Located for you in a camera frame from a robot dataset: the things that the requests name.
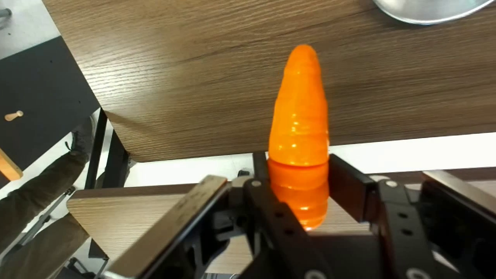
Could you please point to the black slanted shelf leg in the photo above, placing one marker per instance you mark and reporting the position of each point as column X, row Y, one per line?
column 94, row 149

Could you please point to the orange toy carrot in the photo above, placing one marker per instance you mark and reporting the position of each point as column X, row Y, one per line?
column 299, row 134

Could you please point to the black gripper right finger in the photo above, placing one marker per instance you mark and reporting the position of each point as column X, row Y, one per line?
column 381, row 233

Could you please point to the raised wooden shelf board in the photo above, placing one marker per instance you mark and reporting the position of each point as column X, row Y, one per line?
column 113, row 222

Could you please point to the small wooden peg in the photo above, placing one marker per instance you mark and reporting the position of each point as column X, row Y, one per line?
column 14, row 115

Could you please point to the silver metal pan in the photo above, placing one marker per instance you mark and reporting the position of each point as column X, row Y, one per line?
column 428, row 10

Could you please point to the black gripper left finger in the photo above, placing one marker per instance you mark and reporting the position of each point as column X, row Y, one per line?
column 273, row 242

